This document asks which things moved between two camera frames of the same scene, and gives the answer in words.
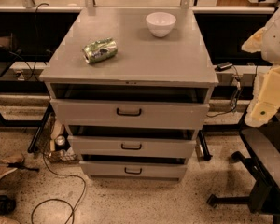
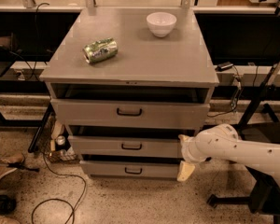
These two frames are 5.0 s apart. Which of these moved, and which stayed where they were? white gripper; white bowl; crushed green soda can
Moved: white gripper
Stayed: crushed green soda can; white bowl
